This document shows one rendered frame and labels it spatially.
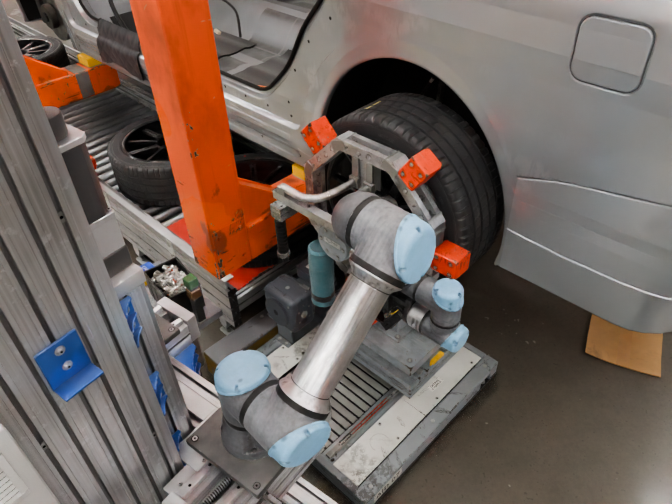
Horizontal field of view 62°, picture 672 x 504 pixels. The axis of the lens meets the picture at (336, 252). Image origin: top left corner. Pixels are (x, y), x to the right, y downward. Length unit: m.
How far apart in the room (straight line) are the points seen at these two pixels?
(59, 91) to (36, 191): 2.90
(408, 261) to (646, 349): 1.95
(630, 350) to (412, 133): 1.55
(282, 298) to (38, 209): 1.45
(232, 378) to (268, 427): 0.13
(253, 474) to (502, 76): 1.14
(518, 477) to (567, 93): 1.38
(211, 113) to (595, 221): 1.16
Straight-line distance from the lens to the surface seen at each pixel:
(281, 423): 1.10
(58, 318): 1.00
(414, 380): 2.28
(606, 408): 2.57
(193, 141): 1.85
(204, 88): 1.82
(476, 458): 2.30
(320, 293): 2.01
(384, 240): 1.02
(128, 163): 3.06
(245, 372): 1.17
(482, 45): 1.60
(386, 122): 1.71
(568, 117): 1.54
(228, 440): 1.31
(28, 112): 0.86
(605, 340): 2.80
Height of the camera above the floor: 1.95
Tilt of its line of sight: 40 degrees down
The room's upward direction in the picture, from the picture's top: 2 degrees counter-clockwise
